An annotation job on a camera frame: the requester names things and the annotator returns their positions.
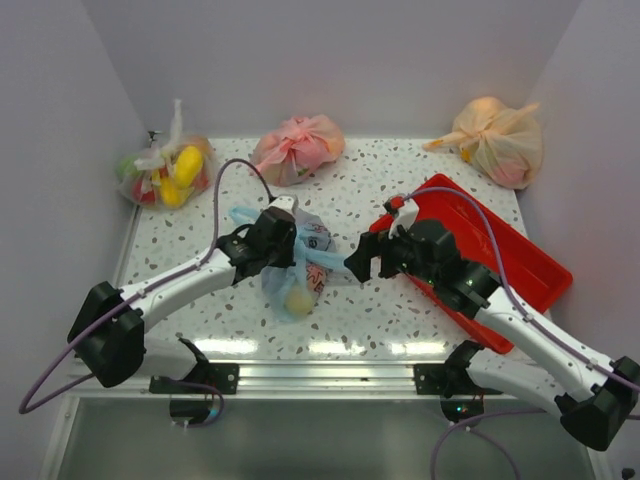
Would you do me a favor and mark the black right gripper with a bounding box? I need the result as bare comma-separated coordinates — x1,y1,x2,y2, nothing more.
344,217,438,286

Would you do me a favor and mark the blue printed plastic bag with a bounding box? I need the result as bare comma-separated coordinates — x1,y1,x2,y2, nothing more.
260,210,348,322

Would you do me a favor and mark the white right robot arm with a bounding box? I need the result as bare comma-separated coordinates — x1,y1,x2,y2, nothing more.
344,220,639,451

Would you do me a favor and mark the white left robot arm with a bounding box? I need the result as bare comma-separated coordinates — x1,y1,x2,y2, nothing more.
67,204,296,393

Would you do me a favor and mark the pink knotted plastic bag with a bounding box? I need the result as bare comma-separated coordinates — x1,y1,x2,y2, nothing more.
250,115,345,187

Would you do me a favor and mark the clear bag with fruit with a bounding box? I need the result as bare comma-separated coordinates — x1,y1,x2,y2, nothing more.
115,99,217,210

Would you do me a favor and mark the orange knotted plastic bag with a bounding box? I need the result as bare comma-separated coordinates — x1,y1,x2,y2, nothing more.
423,96,544,190

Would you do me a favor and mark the red plastic tray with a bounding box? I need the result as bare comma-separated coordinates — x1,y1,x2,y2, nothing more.
369,173,573,355

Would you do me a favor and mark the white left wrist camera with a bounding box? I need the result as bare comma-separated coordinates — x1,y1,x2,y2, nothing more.
267,195,299,220

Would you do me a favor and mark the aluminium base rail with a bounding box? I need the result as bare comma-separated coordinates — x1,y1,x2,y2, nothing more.
69,357,586,401

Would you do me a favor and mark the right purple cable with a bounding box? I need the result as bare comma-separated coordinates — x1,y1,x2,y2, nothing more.
407,187,640,480

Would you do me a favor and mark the purple cable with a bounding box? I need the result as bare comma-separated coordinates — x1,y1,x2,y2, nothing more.
407,187,640,480
18,158,276,415

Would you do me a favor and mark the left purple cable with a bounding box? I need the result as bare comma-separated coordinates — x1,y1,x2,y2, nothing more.
18,158,276,415

